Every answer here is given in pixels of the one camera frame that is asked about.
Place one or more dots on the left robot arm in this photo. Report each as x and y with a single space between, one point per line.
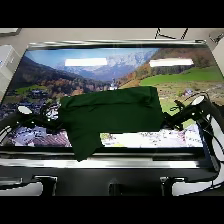
30 120

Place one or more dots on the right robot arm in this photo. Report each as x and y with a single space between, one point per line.
203 113

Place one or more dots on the dark green T-shirt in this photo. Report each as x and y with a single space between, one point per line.
110 113

